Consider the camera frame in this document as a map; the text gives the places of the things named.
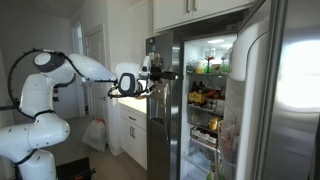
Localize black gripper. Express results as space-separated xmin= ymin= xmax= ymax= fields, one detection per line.
xmin=149 ymin=64 xmax=184 ymax=83

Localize refrigerator door compartment cover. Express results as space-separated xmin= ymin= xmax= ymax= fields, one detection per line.
xmin=228 ymin=15 xmax=272 ymax=83

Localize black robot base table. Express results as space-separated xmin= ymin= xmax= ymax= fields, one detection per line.
xmin=55 ymin=156 xmax=98 ymax=180

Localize refrigerator cabinet interior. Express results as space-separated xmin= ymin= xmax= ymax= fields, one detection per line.
xmin=181 ymin=32 xmax=239 ymax=180

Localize stainless freezer door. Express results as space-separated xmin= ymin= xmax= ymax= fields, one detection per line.
xmin=145 ymin=31 xmax=184 ymax=180

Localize white room door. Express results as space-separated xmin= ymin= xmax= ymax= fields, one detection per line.
xmin=85 ymin=24 xmax=110 ymax=122

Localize stainless refrigerator door with shelves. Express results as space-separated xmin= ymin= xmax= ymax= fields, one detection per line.
xmin=217 ymin=0 xmax=320 ymax=180

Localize dark glass bottle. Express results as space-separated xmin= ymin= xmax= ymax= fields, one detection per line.
xmin=190 ymin=80 xmax=206 ymax=95

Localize yellow food tub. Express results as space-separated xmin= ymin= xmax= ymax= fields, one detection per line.
xmin=194 ymin=61 xmax=205 ymax=75

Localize yellow carton box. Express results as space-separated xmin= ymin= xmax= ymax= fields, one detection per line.
xmin=187 ymin=91 xmax=207 ymax=105

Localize water and ice dispenser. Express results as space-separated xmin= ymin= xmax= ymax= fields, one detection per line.
xmin=147 ymin=81 xmax=170 ymax=127

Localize red packaged food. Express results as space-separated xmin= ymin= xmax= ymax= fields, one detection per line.
xmin=206 ymin=87 xmax=223 ymax=101

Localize white upper kitchen cabinet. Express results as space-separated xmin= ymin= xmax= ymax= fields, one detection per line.
xmin=152 ymin=0 xmax=258 ymax=34

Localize yellow round food item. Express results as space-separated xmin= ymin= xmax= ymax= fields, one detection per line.
xmin=208 ymin=116 xmax=220 ymax=132

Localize white printed food box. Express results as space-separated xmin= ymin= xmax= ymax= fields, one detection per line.
xmin=190 ymin=127 xmax=218 ymax=148

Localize white kitchen base cabinet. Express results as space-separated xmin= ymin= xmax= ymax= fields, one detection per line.
xmin=116 ymin=96 xmax=149 ymax=171

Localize clear crisper drawer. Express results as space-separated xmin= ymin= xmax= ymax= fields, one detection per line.
xmin=184 ymin=137 xmax=218 ymax=175

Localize clear plastic bag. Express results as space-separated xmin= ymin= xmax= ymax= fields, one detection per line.
xmin=217 ymin=119 xmax=242 ymax=165

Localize white trash bag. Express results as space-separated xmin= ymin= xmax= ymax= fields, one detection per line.
xmin=81 ymin=118 xmax=108 ymax=154

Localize green drink bottle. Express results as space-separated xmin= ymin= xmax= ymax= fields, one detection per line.
xmin=206 ymin=162 xmax=218 ymax=180

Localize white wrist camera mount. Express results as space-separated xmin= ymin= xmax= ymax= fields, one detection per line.
xmin=139 ymin=55 xmax=152 ymax=80

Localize freezer door handle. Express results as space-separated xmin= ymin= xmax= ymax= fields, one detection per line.
xmin=170 ymin=44 xmax=183 ymax=180

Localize black clamp orange handles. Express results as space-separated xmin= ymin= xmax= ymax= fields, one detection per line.
xmin=74 ymin=168 xmax=97 ymax=180

